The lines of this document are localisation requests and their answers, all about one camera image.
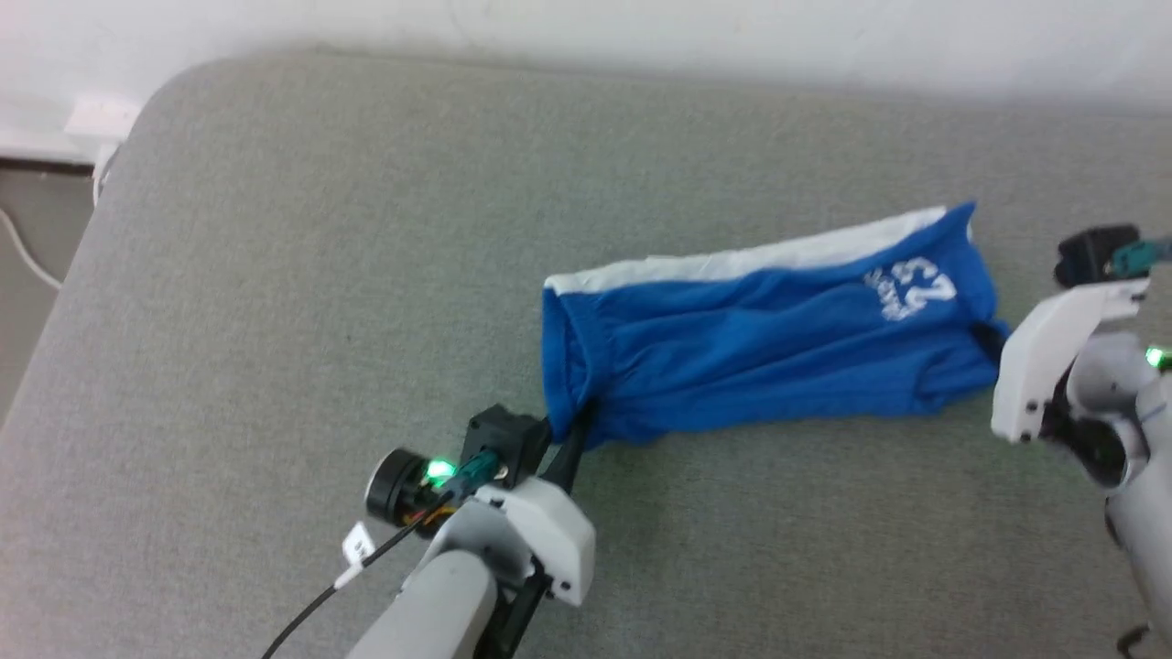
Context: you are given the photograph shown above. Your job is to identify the white cable tag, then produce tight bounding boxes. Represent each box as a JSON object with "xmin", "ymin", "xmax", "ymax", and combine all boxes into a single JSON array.
[{"xmin": 333, "ymin": 521, "xmax": 377, "ymax": 590}]

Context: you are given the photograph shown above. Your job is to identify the dark wall baseboard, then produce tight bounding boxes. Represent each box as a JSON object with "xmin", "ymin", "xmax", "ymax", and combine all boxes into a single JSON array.
[{"xmin": 0, "ymin": 157, "xmax": 98, "ymax": 180}]

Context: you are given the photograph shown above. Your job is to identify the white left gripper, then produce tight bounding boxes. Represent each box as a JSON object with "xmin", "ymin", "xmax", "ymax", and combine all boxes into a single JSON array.
[{"xmin": 438, "ymin": 403, "xmax": 597, "ymax": 659}]

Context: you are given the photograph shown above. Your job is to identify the thin white cable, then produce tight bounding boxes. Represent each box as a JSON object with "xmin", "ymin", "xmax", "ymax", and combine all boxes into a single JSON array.
[{"xmin": 0, "ymin": 142, "xmax": 120, "ymax": 292}]

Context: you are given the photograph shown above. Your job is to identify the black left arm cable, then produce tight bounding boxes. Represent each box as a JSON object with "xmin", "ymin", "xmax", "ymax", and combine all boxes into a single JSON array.
[{"xmin": 261, "ymin": 517, "xmax": 431, "ymax": 659}]

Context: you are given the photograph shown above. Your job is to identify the teal plug right arm cable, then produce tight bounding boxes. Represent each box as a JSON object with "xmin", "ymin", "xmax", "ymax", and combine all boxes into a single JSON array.
[{"xmin": 1111, "ymin": 236, "xmax": 1172, "ymax": 278}]

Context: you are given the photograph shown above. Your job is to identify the blue shorts with white stripe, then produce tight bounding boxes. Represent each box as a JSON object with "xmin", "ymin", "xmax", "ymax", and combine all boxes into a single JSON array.
[{"xmin": 539, "ymin": 201, "xmax": 1014, "ymax": 450}]

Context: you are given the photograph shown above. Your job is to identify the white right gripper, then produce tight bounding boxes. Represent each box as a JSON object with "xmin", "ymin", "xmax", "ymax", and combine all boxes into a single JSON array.
[{"xmin": 971, "ymin": 277, "xmax": 1151, "ymax": 446}]

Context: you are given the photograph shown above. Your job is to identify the white wall socket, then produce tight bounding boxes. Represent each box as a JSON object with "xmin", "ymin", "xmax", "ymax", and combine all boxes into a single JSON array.
[{"xmin": 62, "ymin": 94, "xmax": 145, "ymax": 140}]

